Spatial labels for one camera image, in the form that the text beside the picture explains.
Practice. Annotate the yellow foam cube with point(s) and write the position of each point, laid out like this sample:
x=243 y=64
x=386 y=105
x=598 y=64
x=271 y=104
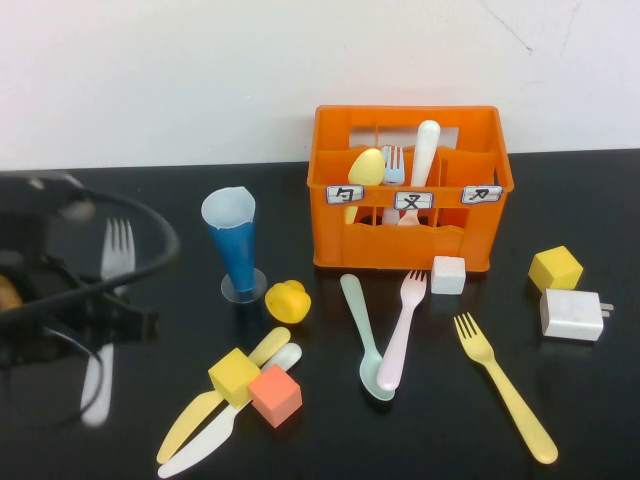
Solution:
x=555 y=270
x=232 y=375

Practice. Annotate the orange plastic cutlery crate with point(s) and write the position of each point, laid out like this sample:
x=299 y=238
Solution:
x=390 y=250

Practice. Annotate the light blue plastic fork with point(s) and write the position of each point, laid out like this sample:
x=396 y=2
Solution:
x=393 y=172

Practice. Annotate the yellow plastic fork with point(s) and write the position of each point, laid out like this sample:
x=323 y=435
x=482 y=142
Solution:
x=505 y=385

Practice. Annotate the grey translucent plastic fork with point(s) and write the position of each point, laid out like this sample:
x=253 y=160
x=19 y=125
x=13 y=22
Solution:
x=118 y=250

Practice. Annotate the white plastic utensil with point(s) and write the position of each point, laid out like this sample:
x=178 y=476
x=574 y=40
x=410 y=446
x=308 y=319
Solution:
x=425 y=150

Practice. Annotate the mint green plastic spoon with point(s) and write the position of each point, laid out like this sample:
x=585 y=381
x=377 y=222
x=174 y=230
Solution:
x=361 y=320

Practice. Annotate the orange foam cube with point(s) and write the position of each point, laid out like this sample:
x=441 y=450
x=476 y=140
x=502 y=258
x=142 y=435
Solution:
x=275 y=397

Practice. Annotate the blue white paper cone cup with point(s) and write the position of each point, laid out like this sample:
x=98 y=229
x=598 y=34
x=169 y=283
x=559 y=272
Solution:
x=236 y=250

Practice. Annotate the yellow plastic spoon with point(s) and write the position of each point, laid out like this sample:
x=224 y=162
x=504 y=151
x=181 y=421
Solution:
x=367 y=165

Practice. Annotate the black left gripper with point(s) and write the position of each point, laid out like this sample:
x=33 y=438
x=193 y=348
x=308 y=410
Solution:
x=50 y=330

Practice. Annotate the white foam cube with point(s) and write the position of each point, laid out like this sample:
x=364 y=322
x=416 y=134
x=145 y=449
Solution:
x=448 y=276

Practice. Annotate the white plastic knife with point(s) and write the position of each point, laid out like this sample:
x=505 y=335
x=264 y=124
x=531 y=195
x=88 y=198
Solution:
x=205 y=445

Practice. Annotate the yellow plastic knife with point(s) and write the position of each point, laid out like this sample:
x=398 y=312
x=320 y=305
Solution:
x=185 y=425

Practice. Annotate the white power adapter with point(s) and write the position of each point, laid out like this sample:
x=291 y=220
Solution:
x=570 y=315

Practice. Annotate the pink plastic fork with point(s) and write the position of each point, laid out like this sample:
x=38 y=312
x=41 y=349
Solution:
x=400 y=335

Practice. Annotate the white paper label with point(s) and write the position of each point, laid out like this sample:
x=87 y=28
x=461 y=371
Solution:
x=413 y=200
x=481 y=194
x=345 y=195

